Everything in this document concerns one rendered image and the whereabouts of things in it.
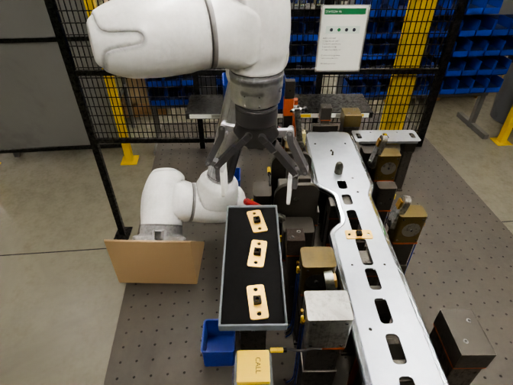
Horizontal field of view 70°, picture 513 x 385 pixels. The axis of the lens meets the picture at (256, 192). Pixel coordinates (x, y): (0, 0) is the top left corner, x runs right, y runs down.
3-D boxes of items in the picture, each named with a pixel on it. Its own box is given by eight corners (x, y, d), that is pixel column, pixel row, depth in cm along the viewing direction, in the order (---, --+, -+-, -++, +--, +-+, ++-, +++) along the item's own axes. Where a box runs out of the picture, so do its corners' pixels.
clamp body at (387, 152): (389, 222, 165) (409, 156, 143) (362, 222, 165) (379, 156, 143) (385, 212, 170) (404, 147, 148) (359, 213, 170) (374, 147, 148)
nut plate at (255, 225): (268, 231, 95) (268, 228, 94) (253, 233, 94) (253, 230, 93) (259, 210, 101) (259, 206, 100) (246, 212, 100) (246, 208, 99)
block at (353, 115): (350, 179, 190) (362, 114, 167) (334, 179, 190) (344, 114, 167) (346, 170, 196) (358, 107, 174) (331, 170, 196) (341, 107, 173)
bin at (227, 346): (235, 367, 113) (234, 351, 108) (202, 367, 113) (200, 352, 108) (236, 334, 122) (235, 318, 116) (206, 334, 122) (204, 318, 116)
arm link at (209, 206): (185, 203, 155) (235, 206, 163) (188, 231, 143) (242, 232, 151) (223, 10, 111) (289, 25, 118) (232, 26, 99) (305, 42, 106)
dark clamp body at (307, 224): (304, 312, 129) (314, 233, 105) (270, 312, 129) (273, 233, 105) (301, 294, 135) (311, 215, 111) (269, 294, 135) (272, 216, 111)
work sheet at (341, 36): (359, 72, 186) (371, 4, 167) (314, 72, 186) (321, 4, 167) (358, 70, 188) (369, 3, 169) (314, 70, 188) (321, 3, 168)
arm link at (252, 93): (280, 80, 56) (279, 115, 60) (287, 60, 63) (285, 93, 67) (222, 76, 58) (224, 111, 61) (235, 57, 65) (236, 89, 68)
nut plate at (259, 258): (262, 267, 85) (262, 264, 84) (246, 266, 85) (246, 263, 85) (267, 241, 92) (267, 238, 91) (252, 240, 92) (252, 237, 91)
